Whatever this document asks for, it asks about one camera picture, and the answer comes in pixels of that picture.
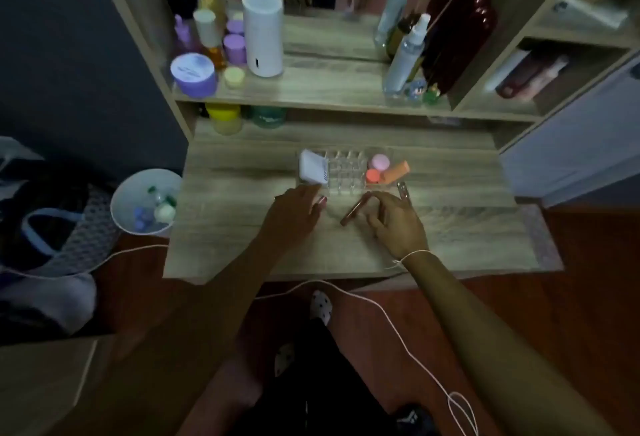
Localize person's black trousers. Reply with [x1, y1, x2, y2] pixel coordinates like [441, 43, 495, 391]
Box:
[239, 318, 441, 436]

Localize dark olive bottle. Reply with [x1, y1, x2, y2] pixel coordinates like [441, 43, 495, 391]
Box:
[386, 11, 420, 59]

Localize clear acrylic organizer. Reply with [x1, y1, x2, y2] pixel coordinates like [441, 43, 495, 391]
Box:
[296, 147, 401, 197]

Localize white waste bin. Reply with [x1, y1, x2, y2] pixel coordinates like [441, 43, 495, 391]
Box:
[110, 168, 184, 238]

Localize white flat box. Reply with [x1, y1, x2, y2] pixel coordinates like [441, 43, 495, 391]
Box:
[298, 150, 329, 185]

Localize white wrist string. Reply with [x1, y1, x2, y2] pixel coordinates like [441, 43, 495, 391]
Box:
[385, 250, 432, 270]

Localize wooden vanity shelf unit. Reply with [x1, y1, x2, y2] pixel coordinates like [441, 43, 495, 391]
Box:
[87, 0, 640, 284]

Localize white polka dot sock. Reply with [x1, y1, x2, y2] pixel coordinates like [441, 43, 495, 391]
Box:
[274, 343, 297, 377]
[309, 290, 334, 326]

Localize purple jar with lid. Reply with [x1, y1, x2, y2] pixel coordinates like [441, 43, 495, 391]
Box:
[170, 53, 218, 99]

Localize grey bag with blue handle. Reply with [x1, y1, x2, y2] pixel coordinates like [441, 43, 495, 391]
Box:
[0, 137, 121, 336]

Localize orange tube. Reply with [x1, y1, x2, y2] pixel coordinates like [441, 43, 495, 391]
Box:
[382, 160, 411, 184]

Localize person's left forearm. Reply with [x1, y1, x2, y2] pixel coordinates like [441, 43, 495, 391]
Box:
[65, 238, 306, 436]

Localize dark red book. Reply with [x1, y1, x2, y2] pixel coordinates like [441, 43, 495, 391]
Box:
[495, 53, 571, 100]

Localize brown lipstick tube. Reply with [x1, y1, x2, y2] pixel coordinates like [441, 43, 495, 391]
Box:
[340, 193, 374, 226]

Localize white cable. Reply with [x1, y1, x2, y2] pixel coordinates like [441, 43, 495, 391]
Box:
[0, 243, 480, 436]

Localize amber bottle with white cap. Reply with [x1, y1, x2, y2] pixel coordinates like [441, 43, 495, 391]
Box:
[193, 9, 227, 70]

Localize white tube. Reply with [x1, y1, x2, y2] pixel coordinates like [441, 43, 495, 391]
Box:
[552, 0, 630, 30]

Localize clear spray bottle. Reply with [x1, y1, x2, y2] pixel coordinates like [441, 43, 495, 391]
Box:
[382, 13, 431, 97]

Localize small purple bottle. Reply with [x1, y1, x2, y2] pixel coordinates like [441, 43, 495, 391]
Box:
[223, 34, 246, 66]

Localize teal jar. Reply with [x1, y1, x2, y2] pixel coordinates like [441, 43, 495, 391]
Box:
[251, 106, 287, 129]

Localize person's right hand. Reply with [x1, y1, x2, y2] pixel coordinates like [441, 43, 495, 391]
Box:
[366, 190, 431, 260]

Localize person's right forearm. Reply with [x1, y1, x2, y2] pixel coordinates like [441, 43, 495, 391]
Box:
[402, 250, 621, 436]

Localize tall white humidifier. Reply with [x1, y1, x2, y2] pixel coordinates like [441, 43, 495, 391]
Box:
[242, 0, 285, 78]

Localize white cabinet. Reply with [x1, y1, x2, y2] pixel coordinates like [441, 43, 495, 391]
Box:
[499, 53, 640, 208]

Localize person's left hand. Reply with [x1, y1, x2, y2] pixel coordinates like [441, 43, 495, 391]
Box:
[260, 184, 329, 252]

